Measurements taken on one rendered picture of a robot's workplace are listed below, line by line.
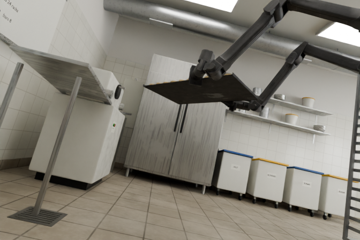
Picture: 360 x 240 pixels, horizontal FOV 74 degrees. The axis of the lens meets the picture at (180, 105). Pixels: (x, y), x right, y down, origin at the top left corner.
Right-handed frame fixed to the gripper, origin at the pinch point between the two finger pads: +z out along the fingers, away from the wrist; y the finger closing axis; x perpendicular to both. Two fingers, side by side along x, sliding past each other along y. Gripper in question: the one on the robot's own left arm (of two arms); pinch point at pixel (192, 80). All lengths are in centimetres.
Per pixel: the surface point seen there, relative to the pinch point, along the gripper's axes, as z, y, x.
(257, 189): 273, 72, 184
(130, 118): 345, -24, -48
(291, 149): 328, -11, 282
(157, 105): 256, -38, -6
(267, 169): 270, 37, 198
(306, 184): 265, 51, 269
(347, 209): 92, 66, 183
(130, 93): 344, -72, -58
